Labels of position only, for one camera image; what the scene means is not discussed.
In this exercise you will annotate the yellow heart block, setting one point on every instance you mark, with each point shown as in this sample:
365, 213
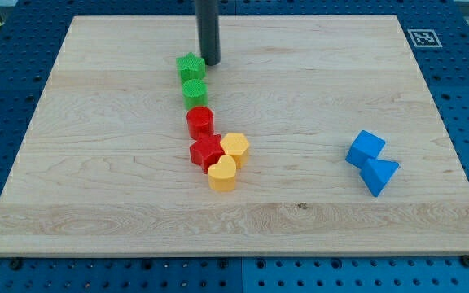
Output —
222, 174

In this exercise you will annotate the blue cube block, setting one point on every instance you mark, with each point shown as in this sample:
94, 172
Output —
365, 146

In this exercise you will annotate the yellow hexagon block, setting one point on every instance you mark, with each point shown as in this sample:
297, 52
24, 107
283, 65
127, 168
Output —
237, 146

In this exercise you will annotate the red star block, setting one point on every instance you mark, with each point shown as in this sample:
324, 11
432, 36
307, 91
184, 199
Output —
206, 151

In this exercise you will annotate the red cylinder block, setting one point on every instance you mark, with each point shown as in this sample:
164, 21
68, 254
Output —
200, 122

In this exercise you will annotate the green cylinder block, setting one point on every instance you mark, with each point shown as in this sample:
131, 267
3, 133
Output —
195, 93

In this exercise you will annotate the green star block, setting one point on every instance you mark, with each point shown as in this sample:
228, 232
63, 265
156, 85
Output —
190, 67

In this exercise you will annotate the light wooden board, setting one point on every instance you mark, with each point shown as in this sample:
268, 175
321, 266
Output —
104, 168

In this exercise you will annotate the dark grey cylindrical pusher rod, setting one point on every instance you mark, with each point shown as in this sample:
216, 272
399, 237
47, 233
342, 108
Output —
207, 18

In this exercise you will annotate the blue triangular prism block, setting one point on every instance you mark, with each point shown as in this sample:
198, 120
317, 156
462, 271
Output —
377, 173

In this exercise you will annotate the white fiducial marker tag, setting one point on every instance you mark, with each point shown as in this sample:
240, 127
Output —
424, 38

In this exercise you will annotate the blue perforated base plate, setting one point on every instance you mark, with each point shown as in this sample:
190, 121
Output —
29, 43

